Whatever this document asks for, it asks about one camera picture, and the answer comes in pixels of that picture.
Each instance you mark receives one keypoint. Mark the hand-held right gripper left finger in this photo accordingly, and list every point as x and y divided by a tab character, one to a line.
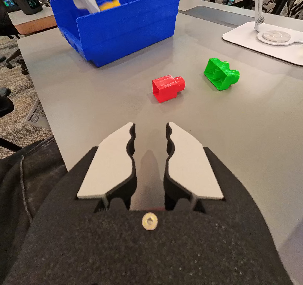
109	166

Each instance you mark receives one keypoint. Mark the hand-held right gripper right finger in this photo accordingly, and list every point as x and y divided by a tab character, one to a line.
194	166

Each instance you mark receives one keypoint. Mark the yellow one-stud block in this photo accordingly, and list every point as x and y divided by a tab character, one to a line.
110	5

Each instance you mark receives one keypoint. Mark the blue plastic bin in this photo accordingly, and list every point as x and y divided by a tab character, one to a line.
118	36

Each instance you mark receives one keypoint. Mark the red one-stud block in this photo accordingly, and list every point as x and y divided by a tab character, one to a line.
165	88

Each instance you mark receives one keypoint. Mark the green two-stud block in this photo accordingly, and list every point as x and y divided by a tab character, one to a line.
222	74

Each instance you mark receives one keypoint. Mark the grey desk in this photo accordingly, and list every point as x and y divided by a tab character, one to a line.
94	95

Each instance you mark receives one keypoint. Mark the wood-edged side table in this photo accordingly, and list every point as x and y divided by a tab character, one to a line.
30	21

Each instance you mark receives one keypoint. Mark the black office chair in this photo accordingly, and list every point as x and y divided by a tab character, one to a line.
7	29
6	102

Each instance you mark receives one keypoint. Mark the printed paper sheet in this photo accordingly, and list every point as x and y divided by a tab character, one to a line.
36	114

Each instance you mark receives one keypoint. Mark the person's dark clothing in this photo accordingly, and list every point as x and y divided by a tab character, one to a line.
19	195

